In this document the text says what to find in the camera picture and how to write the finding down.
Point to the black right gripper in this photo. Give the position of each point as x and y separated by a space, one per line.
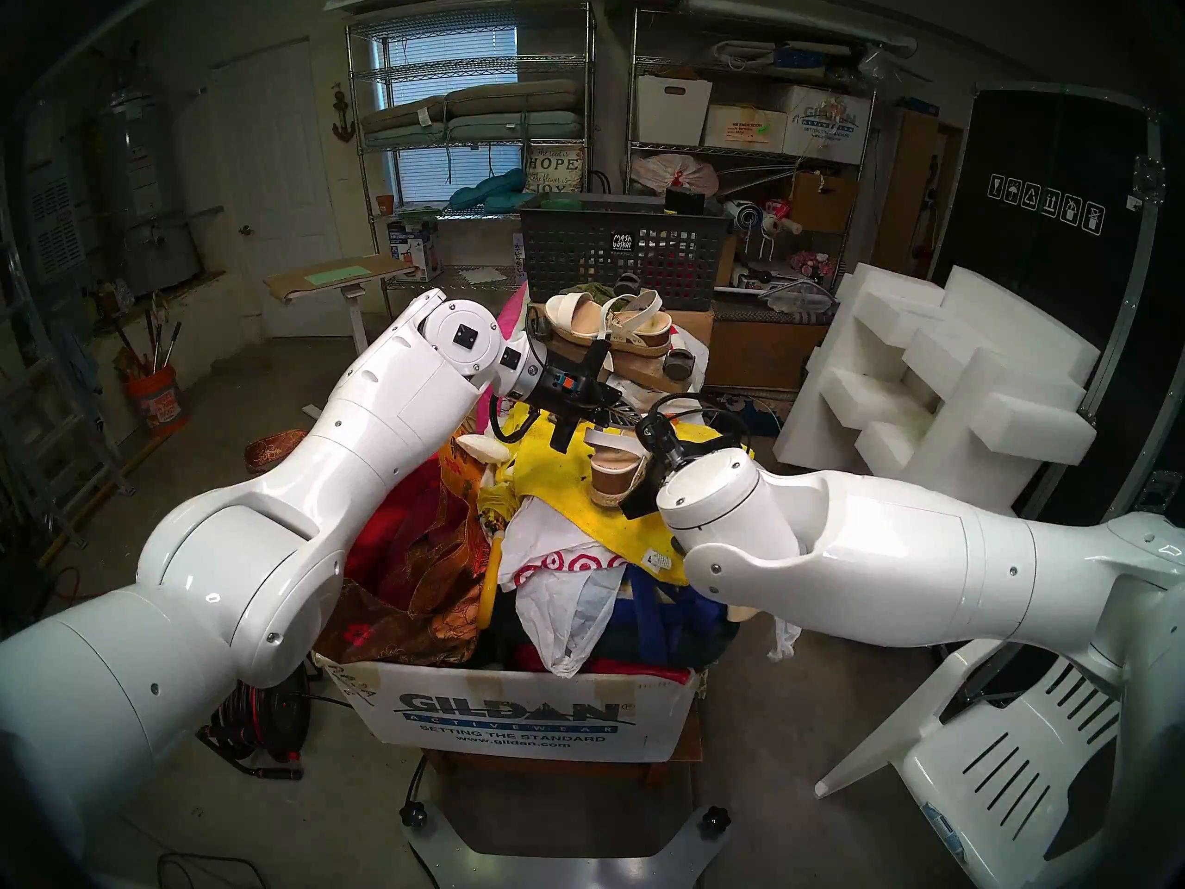
665 438

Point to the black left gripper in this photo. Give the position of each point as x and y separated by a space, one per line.
579 396

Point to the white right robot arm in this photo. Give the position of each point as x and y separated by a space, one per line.
926 554

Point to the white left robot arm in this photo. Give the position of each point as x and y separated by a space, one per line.
278 544

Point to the yellow terry towel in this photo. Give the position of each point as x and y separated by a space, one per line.
555 470

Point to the tan cardboard box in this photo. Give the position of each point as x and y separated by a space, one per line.
694 327

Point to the low brown wooden cabinet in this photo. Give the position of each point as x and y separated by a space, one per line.
759 359

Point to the magenta cloth piece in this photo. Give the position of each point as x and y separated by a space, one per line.
514 318

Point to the black plastic mesh basket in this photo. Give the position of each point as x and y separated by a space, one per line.
574 248

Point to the blue fabric bag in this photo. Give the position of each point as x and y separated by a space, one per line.
648 619

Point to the white Target plastic bag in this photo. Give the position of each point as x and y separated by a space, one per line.
565 609

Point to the crumpled white plastic scrap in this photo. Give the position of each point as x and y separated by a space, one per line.
785 637

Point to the pink white plastic bag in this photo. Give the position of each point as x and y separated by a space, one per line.
676 169

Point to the HOPE word sign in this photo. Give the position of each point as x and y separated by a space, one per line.
554 165

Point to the teal cushion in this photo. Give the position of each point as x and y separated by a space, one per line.
491 191

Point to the white foam packing block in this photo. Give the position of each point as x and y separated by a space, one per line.
926 387

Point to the red orange floral bag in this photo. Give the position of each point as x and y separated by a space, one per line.
407 572

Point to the blue white product box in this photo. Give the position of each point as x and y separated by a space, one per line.
412 248

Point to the brown cardboard storage box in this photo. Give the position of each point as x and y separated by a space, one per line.
824 202

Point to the sage green seat cushion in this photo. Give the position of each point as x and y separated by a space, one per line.
518 130

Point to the window with white blinds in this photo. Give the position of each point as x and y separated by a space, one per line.
435 169

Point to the large Gildan cardboard box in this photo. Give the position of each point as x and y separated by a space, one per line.
518 711

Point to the white labelled cardboard box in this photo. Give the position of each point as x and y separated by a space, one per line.
745 128

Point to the white rolling overbed table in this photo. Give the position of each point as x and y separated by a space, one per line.
343 271

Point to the khaki seat cushion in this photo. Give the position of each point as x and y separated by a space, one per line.
509 95

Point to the tall brown wooden cabinet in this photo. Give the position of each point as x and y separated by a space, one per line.
903 183

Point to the orange brocade fabric strip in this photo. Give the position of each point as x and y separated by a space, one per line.
273 452

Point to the small Gildan cardboard box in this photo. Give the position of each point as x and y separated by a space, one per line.
829 123

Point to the white panel door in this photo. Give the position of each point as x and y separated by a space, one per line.
278 183

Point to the white plastic chair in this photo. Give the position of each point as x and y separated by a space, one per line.
981 776

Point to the orange plastic bucket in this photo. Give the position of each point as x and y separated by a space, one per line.
157 401

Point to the black flight case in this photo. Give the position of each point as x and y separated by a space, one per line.
1046 156

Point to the grey water heater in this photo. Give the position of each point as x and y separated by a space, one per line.
153 202

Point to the grey metal ladder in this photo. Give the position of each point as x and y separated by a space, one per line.
46 415

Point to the grey furnace cabinet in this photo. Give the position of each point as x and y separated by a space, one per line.
60 230

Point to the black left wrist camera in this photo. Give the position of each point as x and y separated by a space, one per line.
565 433

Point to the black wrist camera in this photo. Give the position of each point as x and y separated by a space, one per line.
645 498
565 433

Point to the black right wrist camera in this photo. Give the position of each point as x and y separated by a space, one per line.
645 498

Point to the brown anchor wall decoration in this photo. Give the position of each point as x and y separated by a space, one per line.
343 123

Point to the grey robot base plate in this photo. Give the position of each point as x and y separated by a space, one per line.
444 859

